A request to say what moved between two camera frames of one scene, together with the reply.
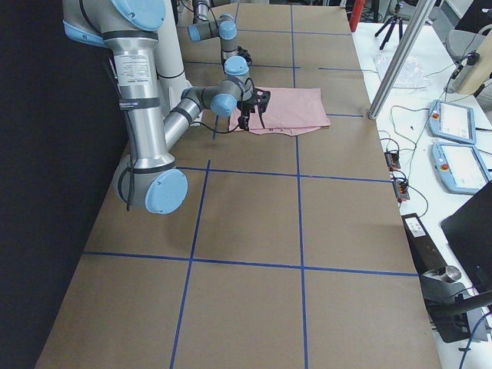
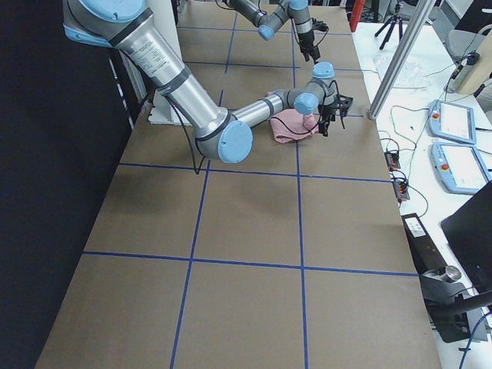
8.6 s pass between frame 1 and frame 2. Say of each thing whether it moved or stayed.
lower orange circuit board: stayed
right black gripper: moved
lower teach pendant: stayed
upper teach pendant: stayed
